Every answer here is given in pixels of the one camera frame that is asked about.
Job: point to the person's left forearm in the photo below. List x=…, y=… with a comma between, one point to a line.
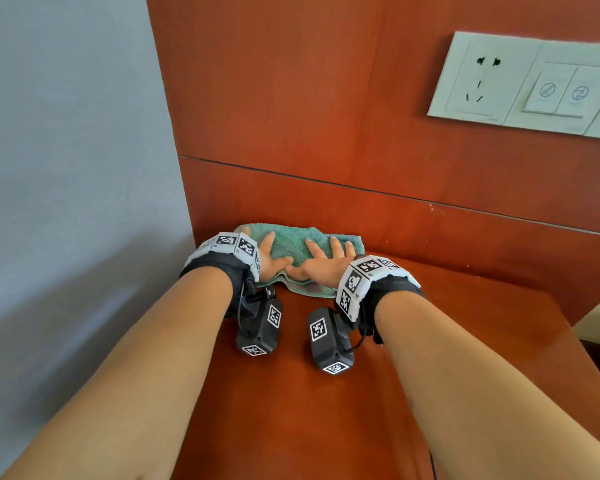
x=130, y=394

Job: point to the black wristband with markers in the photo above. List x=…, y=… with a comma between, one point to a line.
x=215, y=264
x=390, y=287

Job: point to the black left wristband with markers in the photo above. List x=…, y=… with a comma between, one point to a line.
x=215, y=264

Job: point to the black right wristband with markers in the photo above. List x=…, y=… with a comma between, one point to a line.
x=390, y=287

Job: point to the white power socket plate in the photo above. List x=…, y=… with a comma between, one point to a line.
x=480, y=77

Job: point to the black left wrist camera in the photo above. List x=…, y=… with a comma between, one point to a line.
x=257, y=329

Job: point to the red wooden wall panel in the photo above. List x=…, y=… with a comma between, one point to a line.
x=305, y=94

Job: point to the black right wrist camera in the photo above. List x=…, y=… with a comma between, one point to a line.
x=327, y=347

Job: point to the person's right hand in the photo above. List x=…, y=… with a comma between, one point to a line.
x=325, y=272

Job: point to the person's right forearm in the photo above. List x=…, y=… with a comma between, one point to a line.
x=480, y=404

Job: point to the white double button switch plate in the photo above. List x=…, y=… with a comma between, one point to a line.
x=560, y=92

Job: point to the person's left hand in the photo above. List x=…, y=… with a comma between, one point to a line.
x=275, y=264

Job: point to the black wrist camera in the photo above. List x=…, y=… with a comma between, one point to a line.
x=257, y=329
x=327, y=347

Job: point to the teal cleaning cloth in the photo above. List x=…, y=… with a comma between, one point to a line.
x=292, y=242

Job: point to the red wooden nightstand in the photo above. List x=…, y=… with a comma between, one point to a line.
x=290, y=419

